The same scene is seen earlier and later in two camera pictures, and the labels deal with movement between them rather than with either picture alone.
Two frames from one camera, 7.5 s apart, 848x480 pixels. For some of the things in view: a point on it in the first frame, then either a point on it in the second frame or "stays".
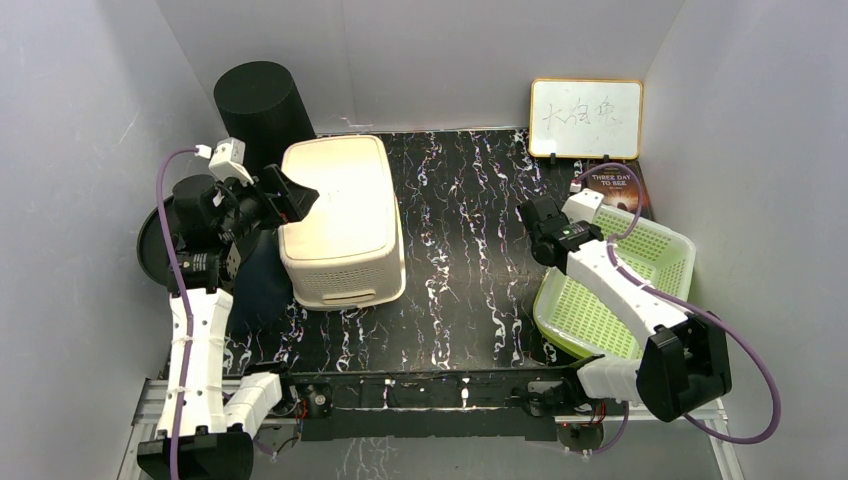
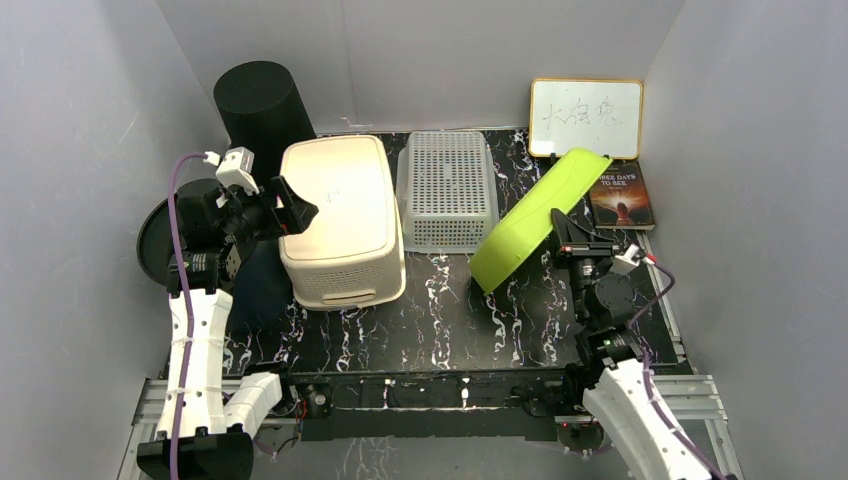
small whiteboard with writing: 585,118 stays
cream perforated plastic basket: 349,251 stays
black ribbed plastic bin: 262,107 stays
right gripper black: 560,213 to 578,243
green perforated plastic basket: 653,255 to 530,219
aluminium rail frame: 153,414 stays
